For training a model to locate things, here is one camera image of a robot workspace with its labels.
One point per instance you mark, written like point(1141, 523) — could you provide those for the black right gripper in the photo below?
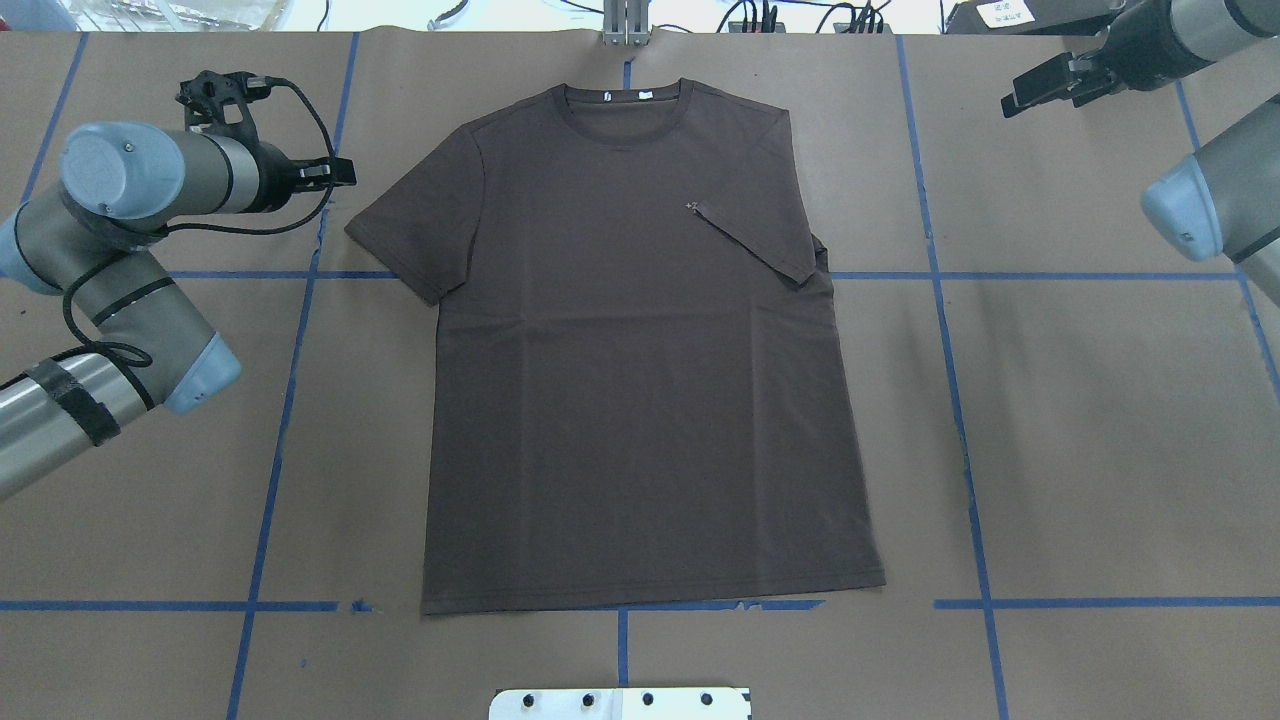
point(1133, 50)

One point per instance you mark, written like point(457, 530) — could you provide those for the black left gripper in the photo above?
point(273, 173)

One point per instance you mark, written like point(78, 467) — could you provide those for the dark brown t-shirt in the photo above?
point(640, 394)

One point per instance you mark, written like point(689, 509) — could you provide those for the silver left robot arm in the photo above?
point(87, 242)

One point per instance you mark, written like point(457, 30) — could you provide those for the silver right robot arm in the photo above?
point(1223, 199)

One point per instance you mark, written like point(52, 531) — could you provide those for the black box with label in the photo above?
point(1032, 18)

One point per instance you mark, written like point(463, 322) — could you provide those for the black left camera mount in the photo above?
point(219, 104)

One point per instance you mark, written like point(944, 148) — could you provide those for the aluminium profile post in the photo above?
point(626, 23)

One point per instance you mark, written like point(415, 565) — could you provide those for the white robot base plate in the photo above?
point(697, 702)

